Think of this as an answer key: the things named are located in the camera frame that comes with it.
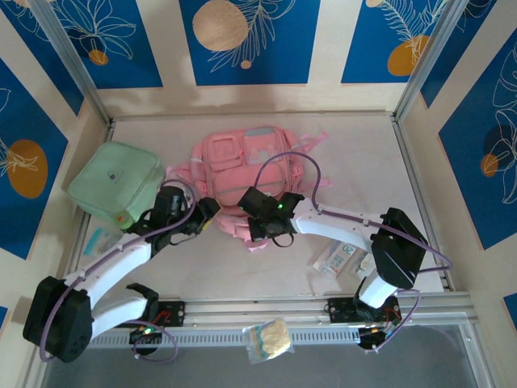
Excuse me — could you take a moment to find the clear bag of white items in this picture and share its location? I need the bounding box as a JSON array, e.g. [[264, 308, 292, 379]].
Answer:
[[241, 318, 295, 365]]

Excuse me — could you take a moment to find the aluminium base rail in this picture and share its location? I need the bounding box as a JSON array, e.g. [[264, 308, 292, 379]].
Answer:
[[39, 291, 480, 330]]

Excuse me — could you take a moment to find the mint green zip pouch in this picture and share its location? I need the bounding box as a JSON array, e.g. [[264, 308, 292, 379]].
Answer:
[[66, 141, 167, 230]]

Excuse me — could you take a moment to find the green item with orange label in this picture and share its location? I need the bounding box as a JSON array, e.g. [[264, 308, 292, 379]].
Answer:
[[114, 209, 137, 233]]

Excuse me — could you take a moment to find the pink backpack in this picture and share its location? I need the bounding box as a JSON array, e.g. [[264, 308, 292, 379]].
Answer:
[[167, 125, 333, 254]]

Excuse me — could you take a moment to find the small black circuit board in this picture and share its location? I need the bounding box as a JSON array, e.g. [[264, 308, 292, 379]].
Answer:
[[357, 323, 401, 350], [128, 326, 163, 346]]

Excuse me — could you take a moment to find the small clear eraser pack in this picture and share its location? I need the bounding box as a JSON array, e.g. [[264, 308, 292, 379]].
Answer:
[[355, 252, 376, 280]]

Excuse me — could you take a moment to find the grey slotted cable duct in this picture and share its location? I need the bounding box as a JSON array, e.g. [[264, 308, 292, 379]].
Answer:
[[86, 326, 364, 348]]

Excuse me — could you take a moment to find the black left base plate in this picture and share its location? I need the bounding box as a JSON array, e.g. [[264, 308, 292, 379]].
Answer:
[[143, 301, 187, 329]]

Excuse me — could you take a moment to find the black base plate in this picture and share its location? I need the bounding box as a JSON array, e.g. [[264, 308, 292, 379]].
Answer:
[[322, 297, 401, 324], [143, 301, 187, 329]]

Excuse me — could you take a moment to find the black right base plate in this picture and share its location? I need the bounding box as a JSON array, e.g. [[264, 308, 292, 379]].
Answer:
[[322, 297, 401, 324]]

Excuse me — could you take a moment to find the clear pen pack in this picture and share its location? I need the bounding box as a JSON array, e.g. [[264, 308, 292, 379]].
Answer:
[[313, 238, 365, 280]]

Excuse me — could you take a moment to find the aluminium frame post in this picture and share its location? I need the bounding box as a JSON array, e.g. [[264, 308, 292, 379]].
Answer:
[[28, 0, 114, 127], [392, 0, 476, 124]]

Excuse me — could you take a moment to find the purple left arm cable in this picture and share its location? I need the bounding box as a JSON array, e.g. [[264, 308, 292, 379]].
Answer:
[[40, 179, 199, 364]]

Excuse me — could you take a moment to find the light blue packet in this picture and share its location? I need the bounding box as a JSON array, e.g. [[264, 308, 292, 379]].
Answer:
[[83, 226, 123, 257]]

